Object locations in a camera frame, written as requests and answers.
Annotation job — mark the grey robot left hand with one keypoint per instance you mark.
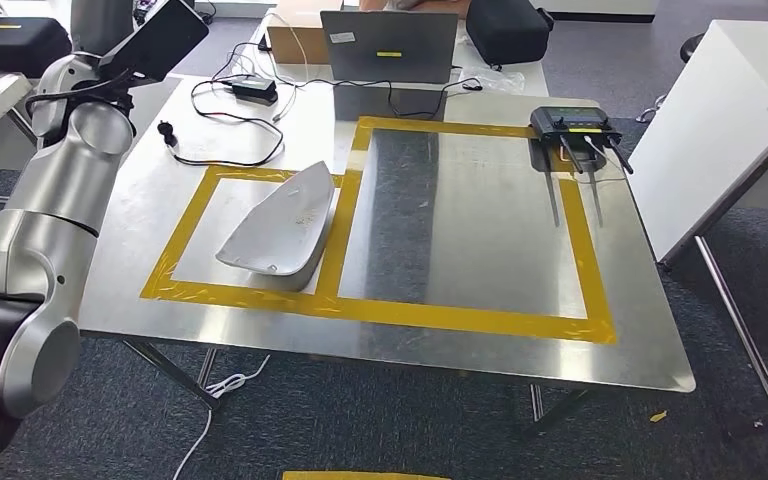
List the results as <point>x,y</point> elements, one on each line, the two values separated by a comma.
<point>96,26</point>

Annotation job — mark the wide white plastic shell part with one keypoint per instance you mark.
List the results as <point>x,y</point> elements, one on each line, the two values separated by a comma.
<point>278,225</point>

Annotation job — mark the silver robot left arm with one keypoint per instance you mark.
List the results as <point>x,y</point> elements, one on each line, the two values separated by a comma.
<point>59,192</point>

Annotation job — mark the stainless steel workbench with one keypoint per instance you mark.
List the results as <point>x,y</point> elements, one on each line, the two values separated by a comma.
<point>490,252</point>

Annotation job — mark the black carrying case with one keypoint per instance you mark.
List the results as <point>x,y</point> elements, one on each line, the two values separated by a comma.
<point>13,43</point>
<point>510,30</point>

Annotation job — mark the black power adapter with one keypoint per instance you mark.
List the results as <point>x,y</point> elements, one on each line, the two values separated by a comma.
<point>255,89</point>

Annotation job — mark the brown cardboard box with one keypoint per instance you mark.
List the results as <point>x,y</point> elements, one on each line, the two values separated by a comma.
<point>298,36</point>

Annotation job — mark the grey laptop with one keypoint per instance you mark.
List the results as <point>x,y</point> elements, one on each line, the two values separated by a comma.
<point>390,40</point>

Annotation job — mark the clear plastic bag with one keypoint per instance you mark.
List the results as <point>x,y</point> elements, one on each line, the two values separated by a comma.
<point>493,79</point>

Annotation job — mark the white table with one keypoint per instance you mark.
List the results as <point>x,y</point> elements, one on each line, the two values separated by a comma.
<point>722,112</point>
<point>530,83</point>

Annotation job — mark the black remote controller with antennas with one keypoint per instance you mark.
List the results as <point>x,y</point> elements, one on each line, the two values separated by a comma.
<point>569,122</point>

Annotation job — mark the black stool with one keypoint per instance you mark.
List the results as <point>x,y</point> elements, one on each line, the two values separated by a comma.
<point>692,48</point>

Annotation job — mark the small yellow tape scrap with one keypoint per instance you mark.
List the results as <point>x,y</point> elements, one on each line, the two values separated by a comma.
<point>658,416</point>

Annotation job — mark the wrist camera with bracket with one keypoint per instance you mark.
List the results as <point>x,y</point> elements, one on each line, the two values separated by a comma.
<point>159,43</point>

